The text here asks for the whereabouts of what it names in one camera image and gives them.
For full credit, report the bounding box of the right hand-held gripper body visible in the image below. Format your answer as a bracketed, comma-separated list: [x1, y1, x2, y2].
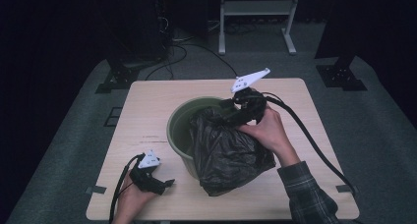
[225, 67, 271, 127]

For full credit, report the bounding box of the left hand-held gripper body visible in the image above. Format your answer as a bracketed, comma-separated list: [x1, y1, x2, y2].
[129, 148, 169, 196]

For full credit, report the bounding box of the green plastic trash bin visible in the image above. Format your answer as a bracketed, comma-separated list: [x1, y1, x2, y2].
[165, 95, 238, 181]

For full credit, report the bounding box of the black plastic garbage bag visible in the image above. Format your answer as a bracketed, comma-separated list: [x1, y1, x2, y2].
[189, 106, 277, 197]

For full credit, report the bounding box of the person's left hand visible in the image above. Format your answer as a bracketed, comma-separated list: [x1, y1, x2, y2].
[110, 175, 159, 224]

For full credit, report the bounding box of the person's right hand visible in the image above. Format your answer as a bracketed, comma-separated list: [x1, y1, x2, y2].
[236, 105, 301, 168]

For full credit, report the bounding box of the grey tape strip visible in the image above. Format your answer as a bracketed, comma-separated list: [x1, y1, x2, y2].
[335, 184, 360, 195]
[85, 185, 108, 196]

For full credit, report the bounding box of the black tape floor marking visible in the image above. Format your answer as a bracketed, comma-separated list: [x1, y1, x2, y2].
[103, 106, 124, 128]

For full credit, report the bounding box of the white metal stand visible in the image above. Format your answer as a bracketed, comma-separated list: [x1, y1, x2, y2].
[217, 0, 302, 57]

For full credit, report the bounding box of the black stand base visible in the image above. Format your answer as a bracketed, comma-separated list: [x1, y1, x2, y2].
[315, 52, 369, 92]
[94, 57, 141, 95]

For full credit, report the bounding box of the dark equipment cabinet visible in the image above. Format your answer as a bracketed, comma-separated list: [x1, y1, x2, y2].
[106, 0, 173, 65]

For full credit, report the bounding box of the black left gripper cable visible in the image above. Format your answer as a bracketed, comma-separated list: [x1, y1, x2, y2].
[108, 153, 146, 224]

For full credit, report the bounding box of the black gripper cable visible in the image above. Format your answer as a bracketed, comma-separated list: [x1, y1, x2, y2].
[261, 91, 359, 197]
[108, 153, 146, 224]

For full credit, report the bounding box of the black floor cable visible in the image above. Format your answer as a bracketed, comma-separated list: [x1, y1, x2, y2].
[145, 42, 241, 80]

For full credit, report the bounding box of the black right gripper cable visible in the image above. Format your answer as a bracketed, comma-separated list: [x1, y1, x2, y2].
[261, 91, 359, 197]

